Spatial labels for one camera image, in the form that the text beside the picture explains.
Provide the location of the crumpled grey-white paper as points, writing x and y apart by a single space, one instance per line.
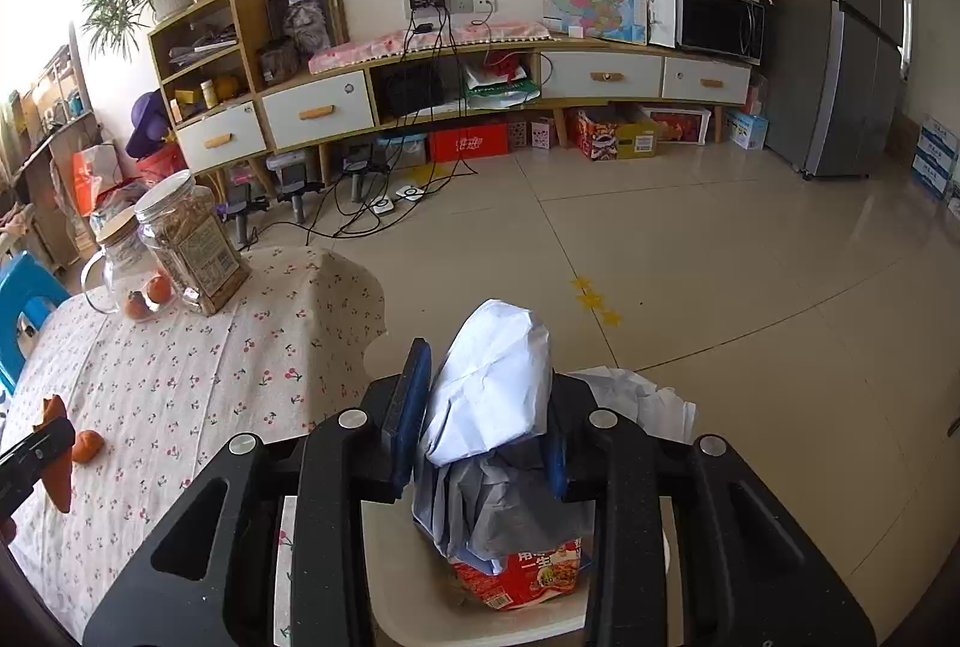
487 504

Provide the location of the orange paper bag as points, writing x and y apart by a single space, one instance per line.
94 174

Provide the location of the cluttered wooden shelf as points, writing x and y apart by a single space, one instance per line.
52 114

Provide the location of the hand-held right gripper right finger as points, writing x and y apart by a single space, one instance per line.
556 467

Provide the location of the blue plastic stool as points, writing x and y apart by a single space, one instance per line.
30 287

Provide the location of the small yellow capped bottle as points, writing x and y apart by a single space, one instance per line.
208 94

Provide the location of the white floor power strip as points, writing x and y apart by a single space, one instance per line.
411 193
382 207

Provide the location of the blue white box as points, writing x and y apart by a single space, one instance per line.
746 129

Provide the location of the flat red gift box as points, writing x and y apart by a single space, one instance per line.
679 125

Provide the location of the glass jar with wooden lid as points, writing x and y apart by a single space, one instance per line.
120 272

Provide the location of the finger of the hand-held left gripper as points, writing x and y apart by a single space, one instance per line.
34 463

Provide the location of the small pink box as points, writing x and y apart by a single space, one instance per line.
541 133

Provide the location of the white cabinet drawer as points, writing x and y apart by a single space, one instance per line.
705 80
221 140
319 107
600 75

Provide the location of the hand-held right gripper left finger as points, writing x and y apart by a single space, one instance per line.
409 414

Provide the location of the long orange peel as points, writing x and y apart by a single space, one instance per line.
58 489

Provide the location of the wooden cabinet with drawers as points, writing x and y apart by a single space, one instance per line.
247 39

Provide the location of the red cardboard box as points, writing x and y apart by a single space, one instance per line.
469 143

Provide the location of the black bag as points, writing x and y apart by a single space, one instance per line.
409 88

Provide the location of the yellow star sticker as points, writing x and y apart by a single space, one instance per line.
581 282
611 318
595 300

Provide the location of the grey black stand device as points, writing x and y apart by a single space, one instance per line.
360 167
240 212
292 185

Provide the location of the pink patterned cloth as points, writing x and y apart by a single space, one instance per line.
427 43

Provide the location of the small orange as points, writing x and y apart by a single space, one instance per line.
157 288
136 306

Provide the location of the map print gift bag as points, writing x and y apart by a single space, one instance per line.
592 5

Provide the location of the stack of papers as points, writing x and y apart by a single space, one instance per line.
202 47

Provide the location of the white trash bin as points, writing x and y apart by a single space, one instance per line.
405 587

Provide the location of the white paper ball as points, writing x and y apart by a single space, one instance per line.
487 384

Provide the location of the black microwave oven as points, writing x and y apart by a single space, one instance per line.
720 24

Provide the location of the green white plastic bag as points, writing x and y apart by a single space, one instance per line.
499 92

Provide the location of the clear plastic snack jar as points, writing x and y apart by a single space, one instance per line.
195 249

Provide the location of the cherry print tablecloth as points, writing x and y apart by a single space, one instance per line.
187 377

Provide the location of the red instant noodle cup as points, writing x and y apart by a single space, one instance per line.
517 579

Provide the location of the stack of white blue cartons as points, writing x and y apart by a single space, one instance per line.
937 155

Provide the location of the small orange fruit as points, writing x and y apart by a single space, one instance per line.
88 447

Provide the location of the wall socket strip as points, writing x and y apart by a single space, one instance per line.
450 3

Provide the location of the printed cardboard box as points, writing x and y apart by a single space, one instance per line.
611 137

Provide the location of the grey refrigerator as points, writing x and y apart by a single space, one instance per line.
825 17

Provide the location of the red printed bucket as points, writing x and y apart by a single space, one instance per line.
161 165

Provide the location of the framed cat picture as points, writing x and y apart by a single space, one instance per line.
304 20

